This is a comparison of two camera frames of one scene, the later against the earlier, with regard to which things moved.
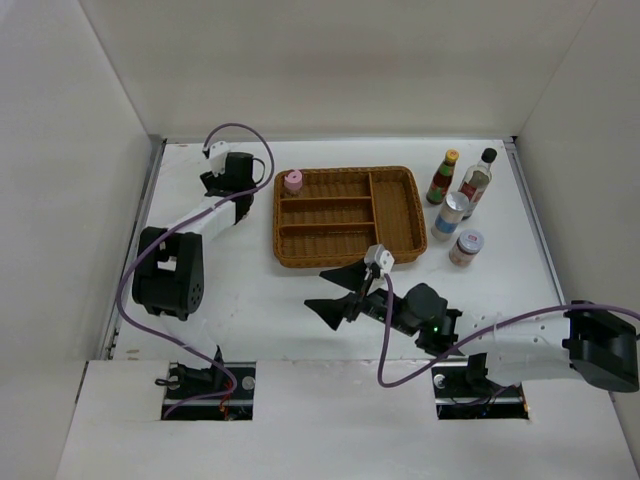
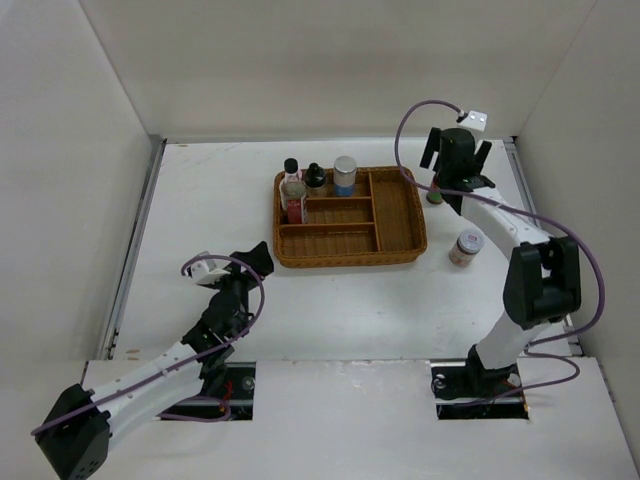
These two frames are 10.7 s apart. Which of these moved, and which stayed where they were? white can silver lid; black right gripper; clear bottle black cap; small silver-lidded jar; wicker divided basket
Moved: white can silver lid; clear bottle black cap; black right gripper
Stayed: wicker divided basket; small silver-lidded jar
